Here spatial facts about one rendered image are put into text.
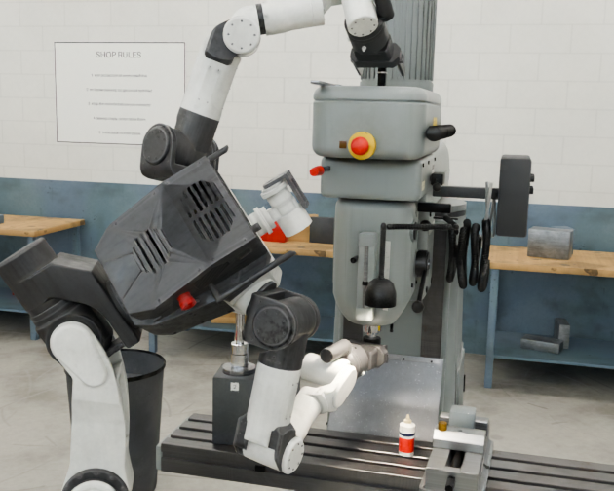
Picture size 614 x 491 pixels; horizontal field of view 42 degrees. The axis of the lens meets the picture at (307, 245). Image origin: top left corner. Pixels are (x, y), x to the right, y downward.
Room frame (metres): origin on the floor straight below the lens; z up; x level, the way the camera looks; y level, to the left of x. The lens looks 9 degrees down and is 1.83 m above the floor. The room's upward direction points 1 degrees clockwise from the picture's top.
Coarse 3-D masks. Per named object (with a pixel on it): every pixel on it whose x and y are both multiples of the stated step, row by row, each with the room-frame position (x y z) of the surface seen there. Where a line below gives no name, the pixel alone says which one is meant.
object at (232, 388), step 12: (216, 372) 2.03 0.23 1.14; (228, 372) 2.01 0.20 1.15; (240, 372) 2.01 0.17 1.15; (252, 372) 2.03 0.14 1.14; (216, 384) 2.00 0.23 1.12; (228, 384) 1.99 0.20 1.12; (240, 384) 1.99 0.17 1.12; (252, 384) 1.99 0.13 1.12; (216, 396) 2.00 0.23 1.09; (228, 396) 1.99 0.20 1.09; (240, 396) 1.99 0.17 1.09; (216, 408) 2.00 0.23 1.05; (228, 408) 1.99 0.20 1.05; (240, 408) 1.99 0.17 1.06; (216, 420) 2.00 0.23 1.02; (228, 420) 1.99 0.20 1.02; (216, 432) 1.99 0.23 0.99; (228, 432) 1.99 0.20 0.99; (228, 444) 1.99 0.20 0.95
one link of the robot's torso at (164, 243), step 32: (160, 192) 1.51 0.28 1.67; (192, 192) 1.62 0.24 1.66; (224, 192) 1.49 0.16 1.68; (128, 224) 1.52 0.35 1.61; (160, 224) 1.49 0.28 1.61; (192, 224) 1.47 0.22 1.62; (224, 224) 1.78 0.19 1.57; (256, 224) 1.48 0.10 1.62; (128, 256) 1.50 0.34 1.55; (160, 256) 1.48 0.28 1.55; (192, 256) 1.45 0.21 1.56; (224, 256) 1.44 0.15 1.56; (256, 256) 1.53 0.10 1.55; (288, 256) 1.51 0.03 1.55; (128, 288) 1.48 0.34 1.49; (160, 288) 1.46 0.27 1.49; (192, 288) 1.48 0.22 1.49; (224, 288) 1.53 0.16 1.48; (256, 288) 1.55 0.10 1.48; (160, 320) 1.52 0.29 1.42; (192, 320) 1.58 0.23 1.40
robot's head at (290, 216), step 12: (276, 192) 1.65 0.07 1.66; (288, 192) 1.67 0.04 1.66; (276, 204) 1.66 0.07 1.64; (288, 204) 1.66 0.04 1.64; (264, 216) 1.65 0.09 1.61; (276, 216) 1.66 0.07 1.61; (288, 216) 1.65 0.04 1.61; (300, 216) 1.66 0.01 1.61; (288, 228) 1.66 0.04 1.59; (300, 228) 1.66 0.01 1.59
